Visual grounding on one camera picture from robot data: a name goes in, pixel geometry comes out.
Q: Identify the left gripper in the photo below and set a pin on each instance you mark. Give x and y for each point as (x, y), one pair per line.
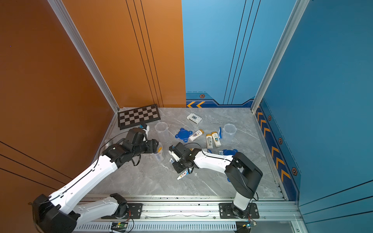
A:
(152, 145)

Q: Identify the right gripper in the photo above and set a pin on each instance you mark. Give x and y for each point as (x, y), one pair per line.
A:
(175, 164)

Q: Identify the toothpaste tube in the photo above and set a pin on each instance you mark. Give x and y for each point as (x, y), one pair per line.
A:
(183, 175)

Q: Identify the clear plastic cup front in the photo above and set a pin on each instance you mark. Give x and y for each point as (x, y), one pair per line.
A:
(158, 156)

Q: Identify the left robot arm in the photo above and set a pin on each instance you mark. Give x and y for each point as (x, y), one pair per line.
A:
(61, 211)

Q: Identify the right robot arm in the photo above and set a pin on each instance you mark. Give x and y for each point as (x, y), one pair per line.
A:
(242, 173)

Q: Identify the white bottle yellow cap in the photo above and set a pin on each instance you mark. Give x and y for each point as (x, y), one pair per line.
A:
(196, 135)

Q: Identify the black white checkerboard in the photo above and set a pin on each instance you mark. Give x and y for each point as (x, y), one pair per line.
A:
(138, 116)

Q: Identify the clear cup back left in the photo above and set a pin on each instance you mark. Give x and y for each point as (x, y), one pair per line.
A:
(162, 131)

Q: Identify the white bottle upright left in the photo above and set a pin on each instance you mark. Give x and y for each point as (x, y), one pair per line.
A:
(209, 140)

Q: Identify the white bottle upright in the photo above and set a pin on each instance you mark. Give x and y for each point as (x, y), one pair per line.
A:
(216, 139)
(209, 140)

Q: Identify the white bottle upright right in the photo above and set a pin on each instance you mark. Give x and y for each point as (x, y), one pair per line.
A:
(216, 139)

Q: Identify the clear cup right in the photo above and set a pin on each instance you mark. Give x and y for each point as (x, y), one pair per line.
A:
(228, 132)

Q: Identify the left green circuit board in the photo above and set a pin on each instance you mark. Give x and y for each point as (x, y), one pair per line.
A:
(119, 227)

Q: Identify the green circuit board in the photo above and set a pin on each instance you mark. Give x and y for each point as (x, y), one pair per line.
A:
(244, 227)
(119, 227)

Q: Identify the right green circuit board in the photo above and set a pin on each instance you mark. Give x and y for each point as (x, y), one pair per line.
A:
(244, 227)

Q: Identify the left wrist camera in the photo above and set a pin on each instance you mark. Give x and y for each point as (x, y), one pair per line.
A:
(145, 127)

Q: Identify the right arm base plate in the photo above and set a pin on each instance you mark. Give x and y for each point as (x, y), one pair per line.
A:
(229, 211)

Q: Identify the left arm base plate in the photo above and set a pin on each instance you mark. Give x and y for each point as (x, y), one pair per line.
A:
(127, 211)

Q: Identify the aluminium rail frame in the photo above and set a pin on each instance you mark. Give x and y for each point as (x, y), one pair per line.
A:
(200, 214)

